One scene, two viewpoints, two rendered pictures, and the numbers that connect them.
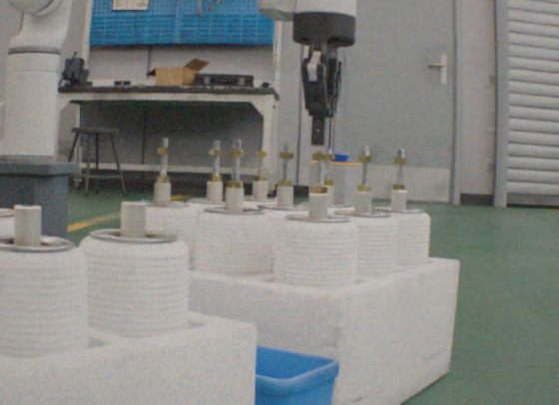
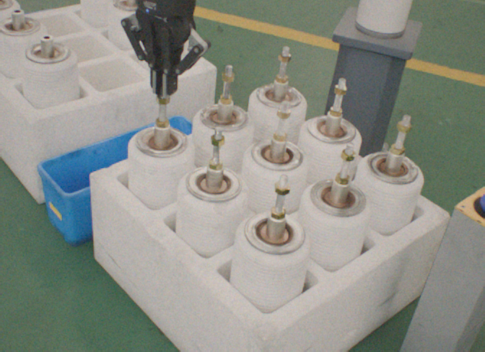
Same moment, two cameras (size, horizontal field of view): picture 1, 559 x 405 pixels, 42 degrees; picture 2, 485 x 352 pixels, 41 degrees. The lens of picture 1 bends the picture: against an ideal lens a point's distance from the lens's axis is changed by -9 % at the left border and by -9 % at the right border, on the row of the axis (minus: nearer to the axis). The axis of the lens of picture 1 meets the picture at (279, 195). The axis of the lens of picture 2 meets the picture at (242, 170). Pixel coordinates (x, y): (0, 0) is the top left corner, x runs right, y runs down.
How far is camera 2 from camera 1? 150 cm
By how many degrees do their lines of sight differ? 98
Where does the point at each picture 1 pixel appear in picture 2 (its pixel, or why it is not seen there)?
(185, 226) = (254, 115)
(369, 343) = (118, 234)
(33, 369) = not seen: outside the picture
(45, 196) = (343, 57)
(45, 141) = (367, 16)
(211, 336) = (13, 104)
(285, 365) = not seen: hidden behind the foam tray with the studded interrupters
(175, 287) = (24, 78)
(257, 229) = (195, 131)
